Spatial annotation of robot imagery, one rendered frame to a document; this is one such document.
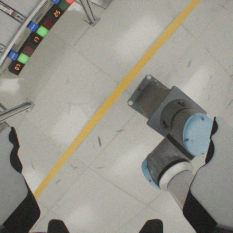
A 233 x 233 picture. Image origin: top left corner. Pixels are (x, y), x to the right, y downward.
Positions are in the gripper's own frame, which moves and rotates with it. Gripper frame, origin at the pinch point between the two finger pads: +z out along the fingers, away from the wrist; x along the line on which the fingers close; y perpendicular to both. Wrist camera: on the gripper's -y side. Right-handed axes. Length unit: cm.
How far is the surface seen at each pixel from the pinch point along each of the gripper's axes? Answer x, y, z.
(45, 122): -54, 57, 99
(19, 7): -27, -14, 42
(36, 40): -26, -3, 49
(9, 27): -31, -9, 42
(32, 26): -25, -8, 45
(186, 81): 46, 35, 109
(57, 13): -18, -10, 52
